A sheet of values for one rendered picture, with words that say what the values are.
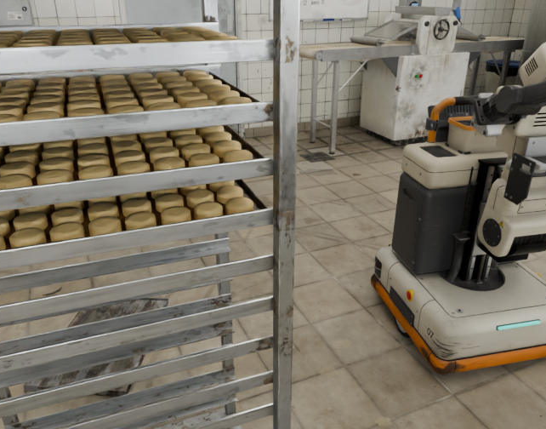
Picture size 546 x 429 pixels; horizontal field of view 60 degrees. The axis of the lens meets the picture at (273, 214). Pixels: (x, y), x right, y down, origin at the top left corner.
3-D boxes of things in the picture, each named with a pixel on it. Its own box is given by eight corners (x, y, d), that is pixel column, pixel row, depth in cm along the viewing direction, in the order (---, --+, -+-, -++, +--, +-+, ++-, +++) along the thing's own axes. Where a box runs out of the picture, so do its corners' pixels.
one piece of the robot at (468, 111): (420, 159, 206) (416, 106, 206) (492, 153, 213) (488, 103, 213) (435, 156, 195) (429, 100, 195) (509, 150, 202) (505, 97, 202)
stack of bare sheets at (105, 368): (126, 397, 181) (125, 391, 180) (25, 391, 184) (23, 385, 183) (168, 303, 235) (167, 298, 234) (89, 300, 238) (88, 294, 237)
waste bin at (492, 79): (534, 120, 569) (548, 62, 541) (501, 124, 549) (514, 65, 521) (498, 111, 614) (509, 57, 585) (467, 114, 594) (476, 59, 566)
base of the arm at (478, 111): (504, 98, 155) (471, 100, 152) (521, 87, 147) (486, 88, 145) (510, 123, 153) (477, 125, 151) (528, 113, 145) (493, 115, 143)
